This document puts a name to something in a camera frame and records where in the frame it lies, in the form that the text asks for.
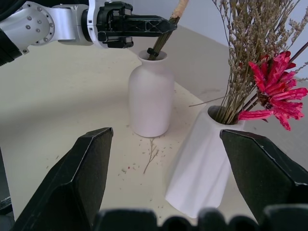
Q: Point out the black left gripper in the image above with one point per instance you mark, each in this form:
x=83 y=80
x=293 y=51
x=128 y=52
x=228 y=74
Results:
x=113 y=26

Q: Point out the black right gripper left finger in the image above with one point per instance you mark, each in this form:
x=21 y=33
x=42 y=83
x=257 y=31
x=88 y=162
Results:
x=72 y=187

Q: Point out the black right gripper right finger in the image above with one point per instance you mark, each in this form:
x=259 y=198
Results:
x=260 y=173

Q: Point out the dried bouquet with tan wrap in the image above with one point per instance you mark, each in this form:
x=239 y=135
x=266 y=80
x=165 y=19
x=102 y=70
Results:
x=160 y=44

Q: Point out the dried bouquet with red flower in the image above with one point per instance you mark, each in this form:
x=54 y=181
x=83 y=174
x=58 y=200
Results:
x=250 y=48

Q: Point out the faceted white vase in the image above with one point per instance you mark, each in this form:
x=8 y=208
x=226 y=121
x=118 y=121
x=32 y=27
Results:
x=202 y=166

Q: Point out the round white bottle vase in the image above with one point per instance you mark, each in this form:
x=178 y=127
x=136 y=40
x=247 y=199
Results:
x=150 y=96

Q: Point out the small dried twig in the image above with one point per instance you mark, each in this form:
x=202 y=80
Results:
x=151 y=156

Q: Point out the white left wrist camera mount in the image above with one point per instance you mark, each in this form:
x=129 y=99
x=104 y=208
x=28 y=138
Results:
x=93 y=36

